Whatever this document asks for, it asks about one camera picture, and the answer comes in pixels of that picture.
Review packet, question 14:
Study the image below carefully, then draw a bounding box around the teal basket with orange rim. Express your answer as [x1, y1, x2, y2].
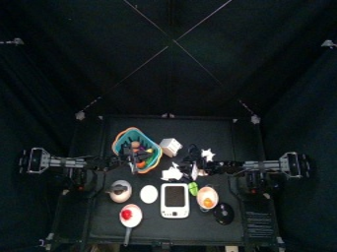
[111, 127, 164, 174]

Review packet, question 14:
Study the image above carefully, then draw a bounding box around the white toy induction cooker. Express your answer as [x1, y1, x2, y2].
[160, 182, 193, 220]

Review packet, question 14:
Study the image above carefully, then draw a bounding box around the thin white cord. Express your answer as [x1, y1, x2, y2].
[81, 0, 233, 114]
[124, 0, 257, 116]

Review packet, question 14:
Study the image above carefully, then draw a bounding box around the white toy frying pan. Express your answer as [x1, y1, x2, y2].
[119, 203, 144, 247]

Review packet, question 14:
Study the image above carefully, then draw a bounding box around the white toy toaster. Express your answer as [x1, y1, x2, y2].
[158, 137, 184, 158]

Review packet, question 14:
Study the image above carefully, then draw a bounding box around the white round plate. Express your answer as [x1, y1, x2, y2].
[138, 184, 160, 205]

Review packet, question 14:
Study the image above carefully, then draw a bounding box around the white toy pot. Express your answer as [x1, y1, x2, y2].
[196, 185, 220, 211]

